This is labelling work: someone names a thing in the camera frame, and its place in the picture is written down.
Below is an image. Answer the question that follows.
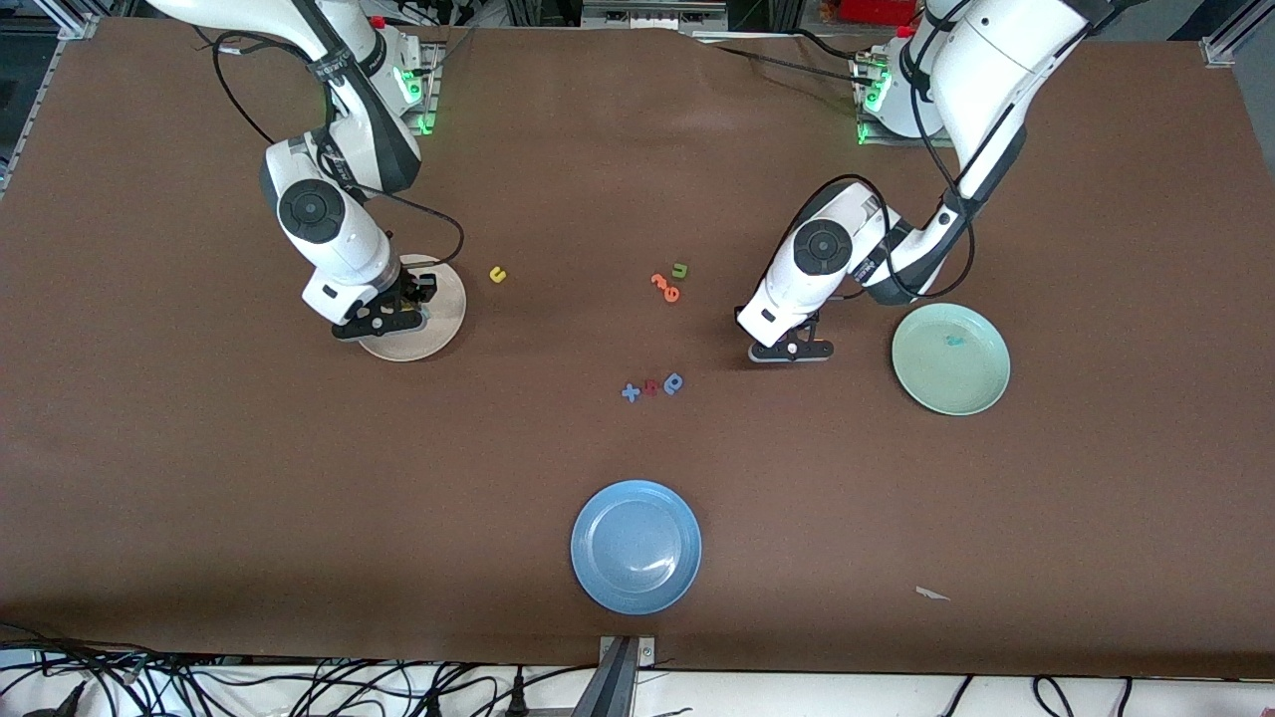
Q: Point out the beige brown plate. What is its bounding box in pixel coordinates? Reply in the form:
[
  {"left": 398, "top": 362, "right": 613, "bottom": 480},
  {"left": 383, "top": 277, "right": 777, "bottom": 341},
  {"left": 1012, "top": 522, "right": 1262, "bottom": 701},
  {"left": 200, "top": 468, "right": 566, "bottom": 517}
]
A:
[{"left": 357, "top": 254, "right": 467, "bottom": 362}]

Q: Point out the light green plate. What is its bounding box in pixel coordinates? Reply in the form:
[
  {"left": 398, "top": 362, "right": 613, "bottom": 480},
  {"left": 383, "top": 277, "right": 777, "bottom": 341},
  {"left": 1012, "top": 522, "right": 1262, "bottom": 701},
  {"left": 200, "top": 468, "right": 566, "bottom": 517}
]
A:
[{"left": 892, "top": 303, "right": 1011, "bottom": 416}]

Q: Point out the brown table cover sheet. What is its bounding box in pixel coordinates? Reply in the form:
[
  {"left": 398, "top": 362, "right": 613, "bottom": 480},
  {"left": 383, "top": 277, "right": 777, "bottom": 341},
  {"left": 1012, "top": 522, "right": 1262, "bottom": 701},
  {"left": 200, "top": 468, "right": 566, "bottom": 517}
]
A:
[{"left": 0, "top": 15, "right": 1275, "bottom": 680}]

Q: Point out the blue plate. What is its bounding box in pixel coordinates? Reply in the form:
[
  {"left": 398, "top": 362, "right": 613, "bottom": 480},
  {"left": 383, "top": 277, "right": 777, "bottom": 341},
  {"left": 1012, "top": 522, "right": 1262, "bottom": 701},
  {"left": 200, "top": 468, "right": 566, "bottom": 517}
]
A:
[{"left": 571, "top": 480, "right": 702, "bottom": 615}]

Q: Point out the grey equipment box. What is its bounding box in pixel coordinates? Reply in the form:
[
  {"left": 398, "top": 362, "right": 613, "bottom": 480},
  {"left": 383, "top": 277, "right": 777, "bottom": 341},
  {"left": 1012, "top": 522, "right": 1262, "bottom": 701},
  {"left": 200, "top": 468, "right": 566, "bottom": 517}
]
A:
[{"left": 581, "top": 0, "right": 730, "bottom": 33}]

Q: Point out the red box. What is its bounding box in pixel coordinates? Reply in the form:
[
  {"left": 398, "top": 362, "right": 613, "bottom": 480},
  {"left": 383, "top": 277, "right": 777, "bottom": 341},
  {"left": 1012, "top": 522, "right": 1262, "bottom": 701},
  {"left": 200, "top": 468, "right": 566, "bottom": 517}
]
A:
[{"left": 840, "top": 0, "right": 925, "bottom": 26}]

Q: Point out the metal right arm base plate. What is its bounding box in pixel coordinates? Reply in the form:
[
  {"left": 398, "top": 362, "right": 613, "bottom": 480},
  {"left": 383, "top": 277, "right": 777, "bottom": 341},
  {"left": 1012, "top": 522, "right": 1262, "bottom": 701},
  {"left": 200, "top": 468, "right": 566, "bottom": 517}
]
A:
[{"left": 393, "top": 42, "right": 442, "bottom": 136}]

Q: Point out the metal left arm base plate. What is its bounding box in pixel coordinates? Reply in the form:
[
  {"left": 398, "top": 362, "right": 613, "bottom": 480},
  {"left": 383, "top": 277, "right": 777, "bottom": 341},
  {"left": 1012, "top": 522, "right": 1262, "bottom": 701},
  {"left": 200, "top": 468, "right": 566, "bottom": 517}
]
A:
[{"left": 855, "top": 55, "right": 962, "bottom": 148}]

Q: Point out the long black cable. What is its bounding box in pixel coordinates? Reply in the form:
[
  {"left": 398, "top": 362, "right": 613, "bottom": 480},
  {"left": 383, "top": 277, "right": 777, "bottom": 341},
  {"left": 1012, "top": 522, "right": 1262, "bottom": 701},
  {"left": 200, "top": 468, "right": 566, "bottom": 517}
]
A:
[{"left": 709, "top": 44, "right": 873, "bottom": 81}]

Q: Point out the short black cable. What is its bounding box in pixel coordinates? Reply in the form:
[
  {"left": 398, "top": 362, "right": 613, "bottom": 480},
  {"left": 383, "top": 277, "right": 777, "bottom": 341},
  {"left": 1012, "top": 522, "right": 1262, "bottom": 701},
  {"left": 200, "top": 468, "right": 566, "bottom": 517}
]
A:
[{"left": 792, "top": 27, "right": 863, "bottom": 59}]

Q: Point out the dark aluminium post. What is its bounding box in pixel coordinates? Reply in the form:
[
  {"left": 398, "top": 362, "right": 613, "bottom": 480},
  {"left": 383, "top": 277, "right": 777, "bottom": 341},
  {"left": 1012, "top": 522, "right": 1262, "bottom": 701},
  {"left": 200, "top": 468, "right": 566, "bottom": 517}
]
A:
[{"left": 570, "top": 639, "right": 638, "bottom": 717}]

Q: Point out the aluminium frame profile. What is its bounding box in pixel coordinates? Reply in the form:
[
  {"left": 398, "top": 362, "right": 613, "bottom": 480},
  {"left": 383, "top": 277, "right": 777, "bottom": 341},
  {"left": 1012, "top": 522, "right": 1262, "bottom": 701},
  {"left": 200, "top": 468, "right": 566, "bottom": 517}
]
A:
[
  {"left": 0, "top": 0, "right": 101, "bottom": 200},
  {"left": 1200, "top": 0, "right": 1275, "bottom": 71}
]

